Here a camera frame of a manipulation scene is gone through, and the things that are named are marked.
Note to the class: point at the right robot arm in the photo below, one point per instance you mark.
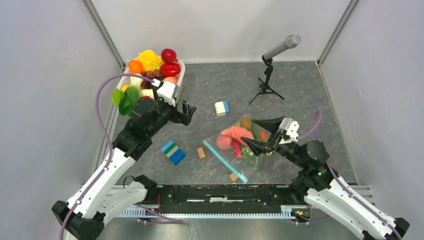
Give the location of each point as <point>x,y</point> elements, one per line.
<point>318,184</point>

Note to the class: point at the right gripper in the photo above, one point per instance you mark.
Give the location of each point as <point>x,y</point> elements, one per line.
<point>272,124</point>

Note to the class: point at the green toy cucumber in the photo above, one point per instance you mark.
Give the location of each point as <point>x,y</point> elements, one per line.
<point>250,157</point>

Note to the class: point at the white plastic basket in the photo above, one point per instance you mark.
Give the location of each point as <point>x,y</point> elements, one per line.
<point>146,91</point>

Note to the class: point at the purple toy grapes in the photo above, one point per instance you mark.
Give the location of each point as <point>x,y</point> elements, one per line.
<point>153,74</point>

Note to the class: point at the small wooden cube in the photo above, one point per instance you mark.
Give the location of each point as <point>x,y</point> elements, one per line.
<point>233,177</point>

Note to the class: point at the blue green white brick stack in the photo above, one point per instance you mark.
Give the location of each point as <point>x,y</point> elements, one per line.
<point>173,152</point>

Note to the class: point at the small red toy chili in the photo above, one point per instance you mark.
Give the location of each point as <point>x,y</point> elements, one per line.
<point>236,148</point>

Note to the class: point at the brown toy kiwi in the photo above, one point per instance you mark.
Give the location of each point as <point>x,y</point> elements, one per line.
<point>246,122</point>

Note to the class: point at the grey microphone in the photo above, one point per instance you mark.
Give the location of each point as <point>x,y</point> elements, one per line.
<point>292,41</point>

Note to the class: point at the orange toy carrot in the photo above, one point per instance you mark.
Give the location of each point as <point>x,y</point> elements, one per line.
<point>263,135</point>

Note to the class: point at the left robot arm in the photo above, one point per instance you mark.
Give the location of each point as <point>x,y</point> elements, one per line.
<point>87,212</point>

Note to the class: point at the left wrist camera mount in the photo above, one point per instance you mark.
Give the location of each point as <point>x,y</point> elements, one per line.
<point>166,90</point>

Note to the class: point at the orange toy peach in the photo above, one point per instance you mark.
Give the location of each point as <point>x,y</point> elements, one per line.
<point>172,79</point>

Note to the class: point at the white green toy leek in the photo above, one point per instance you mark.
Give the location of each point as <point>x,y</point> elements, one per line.
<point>136,80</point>

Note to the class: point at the red toy apple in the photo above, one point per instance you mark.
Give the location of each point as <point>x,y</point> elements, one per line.
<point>168,55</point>

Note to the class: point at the red toy bell pepper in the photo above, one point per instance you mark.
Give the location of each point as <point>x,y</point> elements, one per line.
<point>170,69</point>

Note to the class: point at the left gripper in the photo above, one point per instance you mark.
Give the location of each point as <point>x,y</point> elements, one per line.
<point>185,117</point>

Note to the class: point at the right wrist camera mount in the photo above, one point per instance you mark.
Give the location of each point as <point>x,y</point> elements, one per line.
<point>289,131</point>

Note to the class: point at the long wooden block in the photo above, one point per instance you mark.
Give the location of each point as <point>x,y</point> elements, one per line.
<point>201,153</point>

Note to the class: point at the orange toy pepper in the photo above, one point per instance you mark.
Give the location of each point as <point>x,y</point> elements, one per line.
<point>135,67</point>

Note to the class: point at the clear zip top bag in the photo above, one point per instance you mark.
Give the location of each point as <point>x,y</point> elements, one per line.
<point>230,150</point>

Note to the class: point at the black tripod mic stand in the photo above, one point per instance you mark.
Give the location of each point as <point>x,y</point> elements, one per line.
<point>264,86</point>

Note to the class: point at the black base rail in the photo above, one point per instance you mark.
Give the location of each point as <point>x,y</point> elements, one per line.
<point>222,198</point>

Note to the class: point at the pink toy peach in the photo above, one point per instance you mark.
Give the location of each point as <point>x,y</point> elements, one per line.
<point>224,142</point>

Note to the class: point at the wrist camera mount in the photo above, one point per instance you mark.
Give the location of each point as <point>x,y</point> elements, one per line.
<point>166,90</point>
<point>289,131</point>

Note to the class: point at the pink toy watermelon slice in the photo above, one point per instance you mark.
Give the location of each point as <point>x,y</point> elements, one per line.
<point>237,132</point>

